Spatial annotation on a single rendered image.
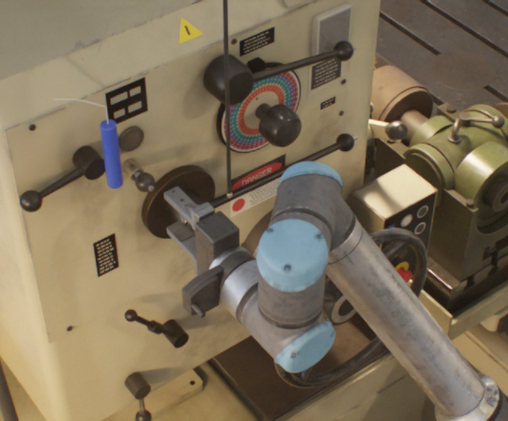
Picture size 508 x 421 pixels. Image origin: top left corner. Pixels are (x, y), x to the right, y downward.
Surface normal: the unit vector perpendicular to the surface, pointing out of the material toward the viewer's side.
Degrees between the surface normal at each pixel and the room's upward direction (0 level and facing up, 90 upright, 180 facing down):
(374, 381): 90
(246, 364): 0
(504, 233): 90
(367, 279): 72
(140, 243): 90
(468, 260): 90
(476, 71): 0
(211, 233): 0
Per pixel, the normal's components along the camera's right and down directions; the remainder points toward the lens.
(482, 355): -0.80, 0.41
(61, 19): 0.00, -0.72
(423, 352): 0.20, 0.47
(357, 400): 0.59, 0.56
